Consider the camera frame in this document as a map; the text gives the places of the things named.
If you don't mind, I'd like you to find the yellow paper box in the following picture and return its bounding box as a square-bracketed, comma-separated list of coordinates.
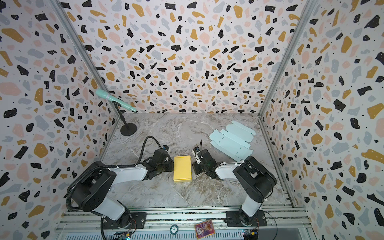
[174, 156, 192, 183]

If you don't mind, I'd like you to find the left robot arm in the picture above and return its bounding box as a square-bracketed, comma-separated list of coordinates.
[66, 146, 174, 228]

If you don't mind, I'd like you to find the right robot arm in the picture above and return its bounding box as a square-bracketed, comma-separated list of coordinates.
[192, 147, 277, 227]

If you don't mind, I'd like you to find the light blue flat paper box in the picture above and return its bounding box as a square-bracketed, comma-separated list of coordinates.
[210, 121, 256, 162]

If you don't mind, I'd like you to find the black microphone stand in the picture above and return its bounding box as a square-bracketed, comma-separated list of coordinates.
[112, 101, 137, 136]

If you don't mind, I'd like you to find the colourful card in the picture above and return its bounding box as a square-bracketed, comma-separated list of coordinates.
[194, 220, 216, 240]

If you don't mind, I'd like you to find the round teal sticker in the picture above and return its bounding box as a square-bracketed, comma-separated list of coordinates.
[170, 225, 179, 235]

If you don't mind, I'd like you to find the mint green microphone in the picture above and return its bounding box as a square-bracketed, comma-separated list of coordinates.
[95, 89, 138, 113]

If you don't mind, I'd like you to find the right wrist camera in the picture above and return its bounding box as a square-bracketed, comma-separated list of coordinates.
[193, 146, 201, 164]

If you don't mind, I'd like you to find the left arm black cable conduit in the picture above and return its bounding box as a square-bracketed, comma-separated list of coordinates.
[65, 135, 164, 211]

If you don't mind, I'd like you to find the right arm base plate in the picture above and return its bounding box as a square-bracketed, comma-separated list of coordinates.
[224, 210, 267, 227]

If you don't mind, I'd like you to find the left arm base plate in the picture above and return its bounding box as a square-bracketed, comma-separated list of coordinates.
[103, 212, 147, 231]

